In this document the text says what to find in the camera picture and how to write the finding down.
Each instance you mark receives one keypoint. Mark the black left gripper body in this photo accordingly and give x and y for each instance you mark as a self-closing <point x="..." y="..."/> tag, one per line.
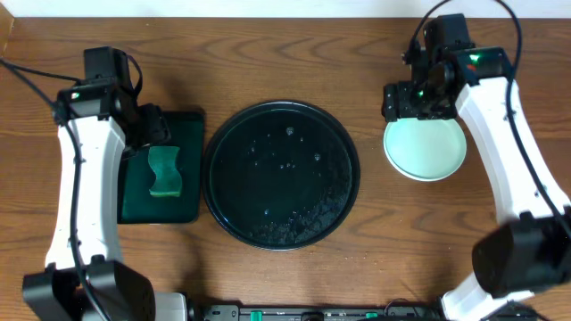
<point x="154" y="126"/>

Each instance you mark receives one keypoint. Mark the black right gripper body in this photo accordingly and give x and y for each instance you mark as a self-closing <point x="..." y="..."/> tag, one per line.
<point x="417" y="95"/>

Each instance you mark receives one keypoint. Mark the light green plate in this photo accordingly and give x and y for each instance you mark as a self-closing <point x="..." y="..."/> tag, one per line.
<point x="425" y="147"/>

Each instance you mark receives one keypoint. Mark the green sponge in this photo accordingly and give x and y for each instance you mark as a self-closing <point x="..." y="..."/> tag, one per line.
<point x="163" y="163"/>

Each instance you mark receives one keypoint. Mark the white plate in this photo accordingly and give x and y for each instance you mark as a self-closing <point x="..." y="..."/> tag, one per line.
<point x="428" y="178"/>

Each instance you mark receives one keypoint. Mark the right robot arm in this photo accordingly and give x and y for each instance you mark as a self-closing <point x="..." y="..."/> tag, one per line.
<point x="458" y="92"/>

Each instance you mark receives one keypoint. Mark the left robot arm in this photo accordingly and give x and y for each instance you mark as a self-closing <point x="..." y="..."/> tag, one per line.
<point x="85" y="277"/>

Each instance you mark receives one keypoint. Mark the rectangular black tray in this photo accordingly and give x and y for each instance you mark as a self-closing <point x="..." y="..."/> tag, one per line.
<point x="136" y="205"/>

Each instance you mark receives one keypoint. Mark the round black tray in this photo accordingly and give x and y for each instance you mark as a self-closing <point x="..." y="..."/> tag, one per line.
<point x="281" y="175"/>

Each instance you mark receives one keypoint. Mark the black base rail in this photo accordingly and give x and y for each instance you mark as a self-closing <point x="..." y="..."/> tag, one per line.
<point x="395" y="310"/>

